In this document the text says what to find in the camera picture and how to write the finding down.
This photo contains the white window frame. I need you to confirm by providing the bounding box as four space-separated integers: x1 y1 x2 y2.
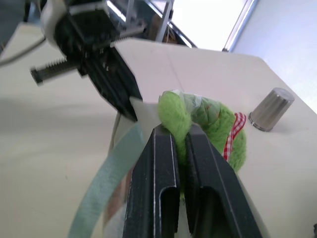
222 0 256 53

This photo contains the green plush keychain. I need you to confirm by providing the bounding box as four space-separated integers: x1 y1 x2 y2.
158 89 248 202

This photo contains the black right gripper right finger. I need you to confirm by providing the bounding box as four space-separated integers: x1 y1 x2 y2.
184 124 264 238

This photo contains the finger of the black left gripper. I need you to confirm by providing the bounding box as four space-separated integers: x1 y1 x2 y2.
83 46 144 122

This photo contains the metal frame stand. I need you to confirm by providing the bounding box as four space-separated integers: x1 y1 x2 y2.
106 0 199 48

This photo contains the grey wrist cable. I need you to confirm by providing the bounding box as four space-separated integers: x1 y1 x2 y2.
0 36 48 66

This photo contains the steel cup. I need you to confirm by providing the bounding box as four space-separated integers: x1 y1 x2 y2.
248 87 296 132

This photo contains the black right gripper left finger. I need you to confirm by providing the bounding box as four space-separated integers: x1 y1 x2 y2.
123 127 180 238

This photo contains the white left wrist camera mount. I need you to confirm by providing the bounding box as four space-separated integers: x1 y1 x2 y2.
40 0 70 48

